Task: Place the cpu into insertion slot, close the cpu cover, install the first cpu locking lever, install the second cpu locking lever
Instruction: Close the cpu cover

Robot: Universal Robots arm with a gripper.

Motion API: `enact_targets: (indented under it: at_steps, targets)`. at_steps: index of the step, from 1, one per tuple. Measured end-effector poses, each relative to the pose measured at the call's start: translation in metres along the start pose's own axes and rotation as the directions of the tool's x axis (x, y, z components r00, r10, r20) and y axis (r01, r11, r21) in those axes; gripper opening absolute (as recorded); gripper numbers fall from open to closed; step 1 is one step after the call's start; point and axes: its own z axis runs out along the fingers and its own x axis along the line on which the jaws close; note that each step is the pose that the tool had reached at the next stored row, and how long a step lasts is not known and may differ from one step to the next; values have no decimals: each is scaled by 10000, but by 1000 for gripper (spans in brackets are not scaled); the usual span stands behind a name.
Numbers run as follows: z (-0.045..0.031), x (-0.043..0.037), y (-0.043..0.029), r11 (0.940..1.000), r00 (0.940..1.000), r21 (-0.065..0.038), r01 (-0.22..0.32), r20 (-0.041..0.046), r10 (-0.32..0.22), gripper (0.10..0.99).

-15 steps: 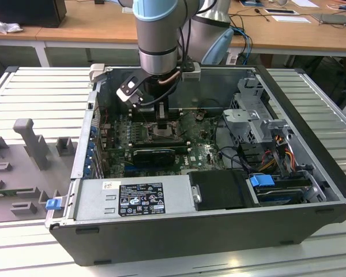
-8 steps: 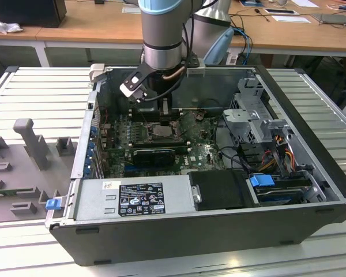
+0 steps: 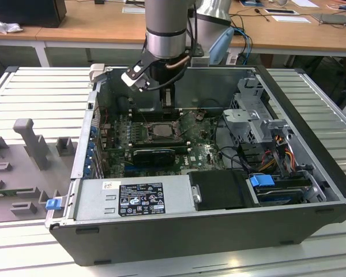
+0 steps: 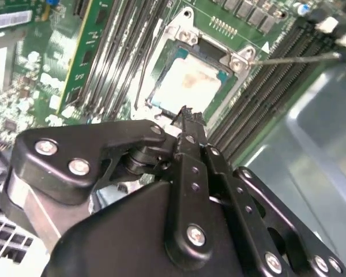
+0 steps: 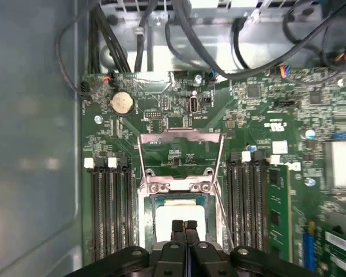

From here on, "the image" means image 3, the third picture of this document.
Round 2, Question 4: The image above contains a CPU with silver top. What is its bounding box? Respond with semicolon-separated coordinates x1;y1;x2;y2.
153;124;177;138

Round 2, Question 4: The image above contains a metal socket cover frame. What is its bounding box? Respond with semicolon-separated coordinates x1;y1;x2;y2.
148;122;183;141

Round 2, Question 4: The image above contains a black RAM slot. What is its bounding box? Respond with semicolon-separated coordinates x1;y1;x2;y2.
129;140;190;146
130;143;190;149
131;115;183;123
131;107;183;115

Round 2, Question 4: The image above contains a CPU socket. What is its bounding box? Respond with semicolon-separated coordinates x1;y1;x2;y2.
145;121;184;143

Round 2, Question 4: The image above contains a grey case corner latch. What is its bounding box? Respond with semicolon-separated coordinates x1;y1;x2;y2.
88;63;106;85

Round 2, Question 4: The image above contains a pale blue teach pendant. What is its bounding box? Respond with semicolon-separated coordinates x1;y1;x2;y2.
209;27;235;66

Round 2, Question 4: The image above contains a wooden desk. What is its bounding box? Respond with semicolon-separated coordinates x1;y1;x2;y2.
0;0;346;57

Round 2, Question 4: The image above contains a green motherboard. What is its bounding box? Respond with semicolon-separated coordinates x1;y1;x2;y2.
103;109;228;178

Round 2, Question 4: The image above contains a black graphics card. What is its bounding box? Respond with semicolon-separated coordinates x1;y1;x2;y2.
131;148;176;167

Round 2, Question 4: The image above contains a perforated metal drive cage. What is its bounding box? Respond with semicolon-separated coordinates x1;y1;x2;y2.
221;77;296;145

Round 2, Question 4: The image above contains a black plastic shroud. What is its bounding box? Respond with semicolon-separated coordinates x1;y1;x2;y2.
187;169;256;212

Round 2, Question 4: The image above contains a flat phone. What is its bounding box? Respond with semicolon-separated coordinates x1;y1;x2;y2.
264;8;298;15

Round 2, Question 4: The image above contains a white paper sheet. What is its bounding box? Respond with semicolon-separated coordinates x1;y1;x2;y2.
272;14;311;24

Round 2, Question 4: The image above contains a grey power supply unit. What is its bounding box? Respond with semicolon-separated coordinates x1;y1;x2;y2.
73;178;197;222

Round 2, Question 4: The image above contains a blue disk carrier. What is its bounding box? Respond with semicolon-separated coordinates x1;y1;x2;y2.
249;174;274;192

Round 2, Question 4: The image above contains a black box on desk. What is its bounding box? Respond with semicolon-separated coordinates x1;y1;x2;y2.
0;0;67;29

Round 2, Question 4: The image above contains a crumpled white paper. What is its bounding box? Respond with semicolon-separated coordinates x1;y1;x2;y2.
0;16;24;35

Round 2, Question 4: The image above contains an open black PC case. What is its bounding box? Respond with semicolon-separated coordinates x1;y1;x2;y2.
44;63;346;267

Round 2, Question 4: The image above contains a hard disk drive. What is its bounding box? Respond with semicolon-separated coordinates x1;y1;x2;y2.
255;186;305;206

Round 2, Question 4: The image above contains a blue plastic case latch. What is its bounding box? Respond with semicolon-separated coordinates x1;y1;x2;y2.
45;198;61;211

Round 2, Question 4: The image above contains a grey parts rack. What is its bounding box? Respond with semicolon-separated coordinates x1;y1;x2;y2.
0;117;79;223

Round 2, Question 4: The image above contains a dark grey notebook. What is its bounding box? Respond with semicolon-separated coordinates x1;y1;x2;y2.
311;13;346;27

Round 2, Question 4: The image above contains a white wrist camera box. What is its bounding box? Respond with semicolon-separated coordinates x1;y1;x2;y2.
120;59;151;92

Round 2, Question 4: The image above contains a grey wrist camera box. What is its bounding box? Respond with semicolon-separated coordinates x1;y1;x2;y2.
187;46;211;66

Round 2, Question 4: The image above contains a blue cable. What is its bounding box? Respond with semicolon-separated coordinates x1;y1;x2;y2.
233;27;253;55

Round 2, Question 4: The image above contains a black looped cable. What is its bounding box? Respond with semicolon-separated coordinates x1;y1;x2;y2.
215;115;250;174

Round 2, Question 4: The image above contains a coloured power wire bundle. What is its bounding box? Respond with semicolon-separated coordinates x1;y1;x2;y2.
261;144;296;174

